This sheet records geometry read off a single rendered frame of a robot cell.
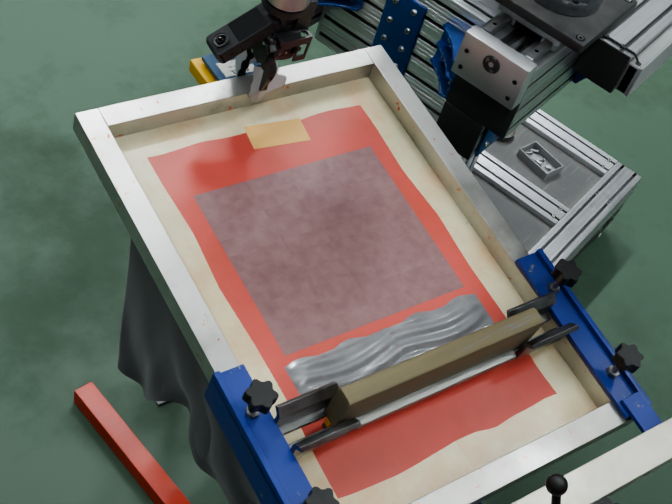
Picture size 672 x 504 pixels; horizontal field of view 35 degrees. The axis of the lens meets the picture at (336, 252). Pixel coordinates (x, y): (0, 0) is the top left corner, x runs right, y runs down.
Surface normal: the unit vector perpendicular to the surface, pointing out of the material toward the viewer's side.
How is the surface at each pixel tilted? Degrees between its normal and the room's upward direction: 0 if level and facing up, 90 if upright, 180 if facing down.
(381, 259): 7
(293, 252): 7
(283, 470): 7
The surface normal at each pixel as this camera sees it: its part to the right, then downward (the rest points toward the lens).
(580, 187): 0.22, -0.64
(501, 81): -0.60, 0.50
